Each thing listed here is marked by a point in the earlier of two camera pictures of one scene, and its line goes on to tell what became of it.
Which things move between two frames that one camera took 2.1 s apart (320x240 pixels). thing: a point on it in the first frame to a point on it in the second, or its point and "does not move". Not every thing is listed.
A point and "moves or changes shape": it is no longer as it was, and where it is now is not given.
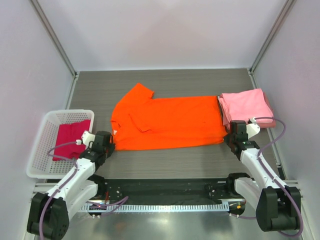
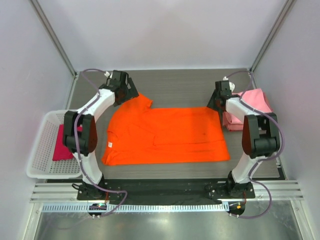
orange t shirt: (139, 121) moves or changes shape
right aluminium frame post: (267, 43) does not move
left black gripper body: (109, 149) to (125, 91)
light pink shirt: (245, 105) does not move
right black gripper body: (228, 138) to (218, 96)
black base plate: (170, 191) does not move
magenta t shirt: (70, 133) does not move
